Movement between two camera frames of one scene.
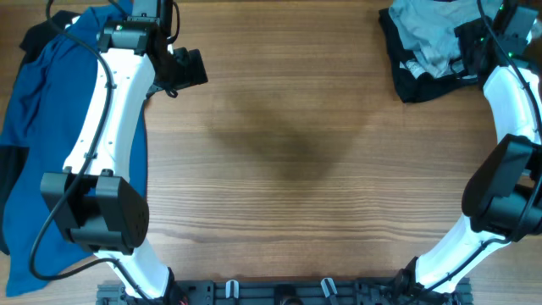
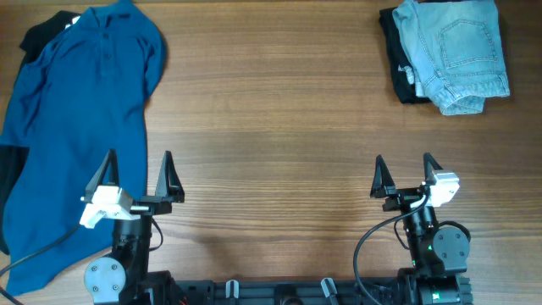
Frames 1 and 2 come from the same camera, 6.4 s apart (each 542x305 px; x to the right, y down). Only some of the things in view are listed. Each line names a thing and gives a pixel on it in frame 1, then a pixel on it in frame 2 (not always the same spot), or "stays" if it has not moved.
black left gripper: (191, 70) -> (167, 190)
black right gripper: (468, 30) -> (403, 196)
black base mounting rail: (340, 291) stays
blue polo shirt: (47, 105) stays
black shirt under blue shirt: (12, 158) stays
